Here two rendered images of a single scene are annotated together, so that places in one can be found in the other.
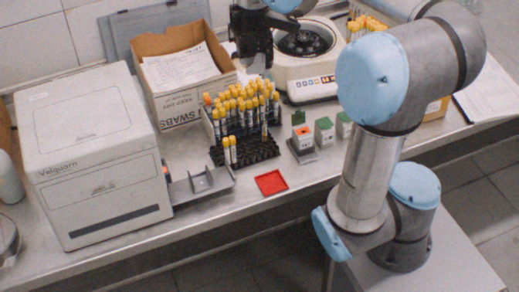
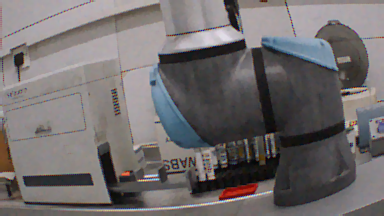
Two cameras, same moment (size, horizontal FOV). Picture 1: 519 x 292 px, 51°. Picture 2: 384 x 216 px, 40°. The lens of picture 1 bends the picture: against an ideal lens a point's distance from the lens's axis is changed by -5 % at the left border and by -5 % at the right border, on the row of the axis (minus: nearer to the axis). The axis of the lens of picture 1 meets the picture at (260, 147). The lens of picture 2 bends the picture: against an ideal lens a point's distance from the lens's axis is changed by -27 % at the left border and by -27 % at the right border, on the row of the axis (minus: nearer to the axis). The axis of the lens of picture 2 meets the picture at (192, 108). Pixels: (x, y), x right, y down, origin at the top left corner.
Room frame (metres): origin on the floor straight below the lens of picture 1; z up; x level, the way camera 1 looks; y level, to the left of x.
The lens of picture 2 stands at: (-0.13, -0.65, 1.13)
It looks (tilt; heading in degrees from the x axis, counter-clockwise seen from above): 4 degrees down; 33
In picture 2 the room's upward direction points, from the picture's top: 10 degrees counter-clockwise
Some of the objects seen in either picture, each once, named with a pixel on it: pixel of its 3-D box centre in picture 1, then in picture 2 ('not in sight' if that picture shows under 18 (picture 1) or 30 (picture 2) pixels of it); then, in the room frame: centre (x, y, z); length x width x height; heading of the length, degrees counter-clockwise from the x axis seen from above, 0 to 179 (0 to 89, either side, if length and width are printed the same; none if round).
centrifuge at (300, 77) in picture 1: (304, 56); (346, 114); (1.38, -0.14, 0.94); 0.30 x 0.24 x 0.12; 12
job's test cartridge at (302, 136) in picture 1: (302, 138); not in sight; (1.04, -0.11, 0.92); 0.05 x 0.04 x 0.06; 20
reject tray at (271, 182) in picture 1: (271, 182); (239, 191); (0.93, -0.02, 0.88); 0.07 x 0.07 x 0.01; 21
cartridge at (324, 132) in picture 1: (324, 132); not in sight; (1.08, -0.17, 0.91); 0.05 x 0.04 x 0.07; 21
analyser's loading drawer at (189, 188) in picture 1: (192, 185); (141, 180); (0.90, 0.17, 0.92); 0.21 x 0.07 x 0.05; 111
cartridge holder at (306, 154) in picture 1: (302, 146); not in sight; (1.04, -0.11, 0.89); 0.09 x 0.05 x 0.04; 20
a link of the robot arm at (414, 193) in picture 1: (406, 199); (303, 80); (0.70, -0.29, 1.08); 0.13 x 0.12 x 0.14; 114
